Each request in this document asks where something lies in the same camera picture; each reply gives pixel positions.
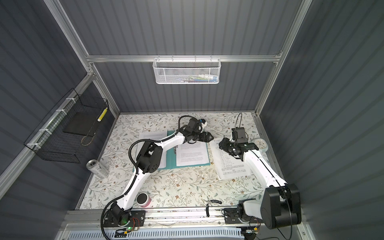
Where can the pens in white basket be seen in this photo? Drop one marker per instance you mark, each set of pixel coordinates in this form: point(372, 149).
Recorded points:
point(199, 79)

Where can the white round alarm clock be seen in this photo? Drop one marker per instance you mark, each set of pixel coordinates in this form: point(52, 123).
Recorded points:
point(261, 144)

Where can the yellow marker pen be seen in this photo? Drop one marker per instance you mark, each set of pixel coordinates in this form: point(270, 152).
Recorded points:
point(103, 113)

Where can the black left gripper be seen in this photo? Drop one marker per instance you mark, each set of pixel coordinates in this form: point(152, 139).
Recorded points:
point(207, 136)

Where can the black foam pad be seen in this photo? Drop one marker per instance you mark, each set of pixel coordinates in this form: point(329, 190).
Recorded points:
point(82, 124)

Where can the white paper sheets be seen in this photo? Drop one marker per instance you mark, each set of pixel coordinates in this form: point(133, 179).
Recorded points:
point(199, 153)

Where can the silver drink can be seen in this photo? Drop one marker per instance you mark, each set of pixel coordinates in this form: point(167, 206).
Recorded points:
point(97, 169)

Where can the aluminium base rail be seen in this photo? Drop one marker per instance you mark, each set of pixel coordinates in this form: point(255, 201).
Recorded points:
point(159, 218)

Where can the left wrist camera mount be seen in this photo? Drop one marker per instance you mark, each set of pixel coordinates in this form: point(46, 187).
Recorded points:
point(203, 123)

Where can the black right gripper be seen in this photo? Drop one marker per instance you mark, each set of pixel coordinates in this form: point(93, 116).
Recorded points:
point(223, 145)

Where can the teal plastic folder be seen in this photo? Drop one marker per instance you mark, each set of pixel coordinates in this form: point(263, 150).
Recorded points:
point(170, 161)

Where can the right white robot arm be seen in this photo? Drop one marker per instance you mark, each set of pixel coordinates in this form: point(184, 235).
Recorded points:
point(281, 202)

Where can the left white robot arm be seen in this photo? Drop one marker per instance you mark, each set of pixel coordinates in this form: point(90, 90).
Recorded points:
point(145, 155)

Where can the black wire basket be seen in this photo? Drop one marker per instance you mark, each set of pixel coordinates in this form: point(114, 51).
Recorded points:
point(71, 134)

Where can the white wire mesh basket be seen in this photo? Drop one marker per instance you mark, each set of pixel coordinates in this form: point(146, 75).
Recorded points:
point(167, 71)

